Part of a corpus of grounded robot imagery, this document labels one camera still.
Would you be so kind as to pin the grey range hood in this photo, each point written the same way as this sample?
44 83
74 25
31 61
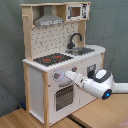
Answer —
48 18

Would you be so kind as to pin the white fridge door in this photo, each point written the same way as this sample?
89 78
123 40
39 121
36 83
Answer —
89 67

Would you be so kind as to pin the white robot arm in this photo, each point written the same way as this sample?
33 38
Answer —
101 86

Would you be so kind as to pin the grey toy sink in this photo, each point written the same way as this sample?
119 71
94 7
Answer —
79 51

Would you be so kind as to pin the black stovetop red burners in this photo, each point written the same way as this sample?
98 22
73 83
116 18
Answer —
52 59

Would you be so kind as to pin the right red oven knob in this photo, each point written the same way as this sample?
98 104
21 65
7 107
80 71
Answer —
74 69

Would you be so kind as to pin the left red oven knob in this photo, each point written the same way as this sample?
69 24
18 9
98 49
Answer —
56 75

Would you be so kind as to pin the wooden toy kitchen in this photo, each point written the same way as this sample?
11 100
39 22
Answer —
40 84

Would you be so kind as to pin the oven door with window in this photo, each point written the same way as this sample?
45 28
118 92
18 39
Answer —
64 96

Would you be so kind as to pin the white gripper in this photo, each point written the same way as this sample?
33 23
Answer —
77 78

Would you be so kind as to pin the black toy faucet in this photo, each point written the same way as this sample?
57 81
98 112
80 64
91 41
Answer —
73 40

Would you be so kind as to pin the red oven knob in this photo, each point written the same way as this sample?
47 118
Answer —
74 69
56 75

